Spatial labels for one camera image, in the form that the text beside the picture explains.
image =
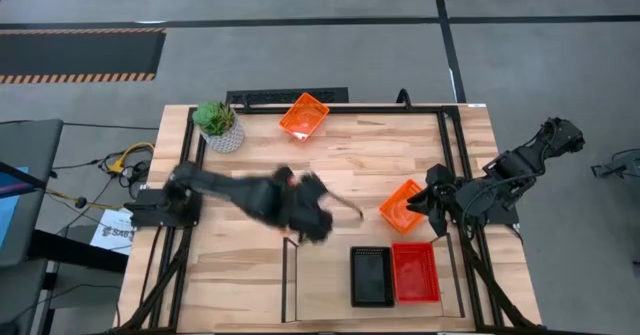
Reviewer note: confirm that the black hazard-striped floor mat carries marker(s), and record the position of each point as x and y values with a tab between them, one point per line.
75	55

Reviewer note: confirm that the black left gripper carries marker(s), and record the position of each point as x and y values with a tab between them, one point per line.
310	210

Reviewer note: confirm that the grey desk top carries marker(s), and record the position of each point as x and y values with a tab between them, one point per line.
30	140

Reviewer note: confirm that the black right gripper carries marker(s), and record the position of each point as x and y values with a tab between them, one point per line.
440	190

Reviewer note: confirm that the black chair base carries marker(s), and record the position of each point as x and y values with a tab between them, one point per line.
622	165

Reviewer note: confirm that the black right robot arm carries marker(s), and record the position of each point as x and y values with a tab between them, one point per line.
515	167

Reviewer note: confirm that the green succulent plant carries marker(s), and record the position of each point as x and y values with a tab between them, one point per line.
215	117

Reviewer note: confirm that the red plastic basket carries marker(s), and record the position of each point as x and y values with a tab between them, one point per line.
416	273

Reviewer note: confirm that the black perforated bar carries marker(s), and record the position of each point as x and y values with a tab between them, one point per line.
265	96

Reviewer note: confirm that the black plastic basket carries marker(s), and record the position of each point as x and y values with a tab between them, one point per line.
372	276

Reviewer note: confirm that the black beam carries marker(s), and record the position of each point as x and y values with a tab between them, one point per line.
75	252

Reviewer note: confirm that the white printed paper sheet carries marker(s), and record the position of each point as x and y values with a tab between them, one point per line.
117	235

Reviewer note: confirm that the black aluminium rig frame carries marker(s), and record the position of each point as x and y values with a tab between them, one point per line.
425	110

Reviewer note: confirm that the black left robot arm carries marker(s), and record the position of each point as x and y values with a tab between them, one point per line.
220	185

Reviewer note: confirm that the blue panel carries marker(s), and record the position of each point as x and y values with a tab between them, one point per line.
7	215

